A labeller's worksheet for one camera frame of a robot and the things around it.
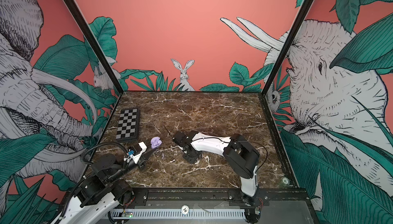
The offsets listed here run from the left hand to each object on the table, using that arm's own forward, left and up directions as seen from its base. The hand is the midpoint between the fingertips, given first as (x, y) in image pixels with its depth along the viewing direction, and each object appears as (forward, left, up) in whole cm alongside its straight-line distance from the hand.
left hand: (155, 144), depth 67 cm
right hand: (+3, -16, -22) cm, 27 cm away
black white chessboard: (+21, +25, -21) cm, 39 cm away
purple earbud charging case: (0, 0, +2) cm, 2 cm away
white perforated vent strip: (-24, -8, -24) cm, 35 cm away
